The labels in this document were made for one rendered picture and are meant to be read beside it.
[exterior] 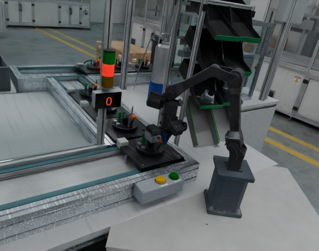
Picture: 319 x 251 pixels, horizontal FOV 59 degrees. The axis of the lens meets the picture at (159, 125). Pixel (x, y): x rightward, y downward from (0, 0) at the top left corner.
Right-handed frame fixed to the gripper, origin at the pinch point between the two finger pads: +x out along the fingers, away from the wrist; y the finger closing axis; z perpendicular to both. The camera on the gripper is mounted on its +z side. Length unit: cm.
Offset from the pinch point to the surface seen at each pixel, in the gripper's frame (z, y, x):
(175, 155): -0.6, 8.7, 11.7
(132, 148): -13.4, -7.6, 11.7
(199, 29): -13, 19, -45
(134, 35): -601, 336, 62
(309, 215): 50, 49, 23
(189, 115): -10.5, 21.6, -3.3
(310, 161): -42, 279, 109
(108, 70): -19.2, -19.9, -24.9
